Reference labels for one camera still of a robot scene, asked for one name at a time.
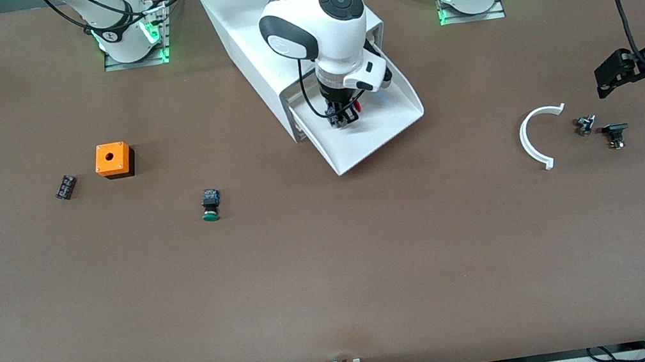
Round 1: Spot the white plastic drawer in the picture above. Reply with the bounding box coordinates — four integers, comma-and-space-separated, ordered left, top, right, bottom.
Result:
283, 40, 432, 182

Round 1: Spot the white drawer cabinet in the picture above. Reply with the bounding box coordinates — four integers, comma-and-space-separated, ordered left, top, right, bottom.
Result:
198, 0, 402, 155

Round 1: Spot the green mushroom push button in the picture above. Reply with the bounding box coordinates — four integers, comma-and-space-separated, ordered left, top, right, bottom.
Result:
198, 187, 224, 224

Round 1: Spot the white curved plastic arc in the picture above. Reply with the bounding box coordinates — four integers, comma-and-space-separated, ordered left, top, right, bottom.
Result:
515, 102, 575, 174

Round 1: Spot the orange box with black base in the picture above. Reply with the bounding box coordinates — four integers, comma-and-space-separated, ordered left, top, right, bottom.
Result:
92, 139, 138, 182

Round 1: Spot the small black terminal block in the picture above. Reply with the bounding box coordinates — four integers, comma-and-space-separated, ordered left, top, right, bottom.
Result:
53, 173, 81, 201

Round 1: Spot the small black silver switch part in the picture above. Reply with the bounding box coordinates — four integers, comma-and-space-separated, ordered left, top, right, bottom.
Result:
575, 113, 599, 137

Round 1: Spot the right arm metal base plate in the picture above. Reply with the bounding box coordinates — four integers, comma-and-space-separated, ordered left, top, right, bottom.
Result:
93, 0, 178, 74

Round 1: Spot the black coiled cable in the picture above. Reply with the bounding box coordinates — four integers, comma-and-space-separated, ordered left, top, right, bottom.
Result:
586, 339, 645, 362

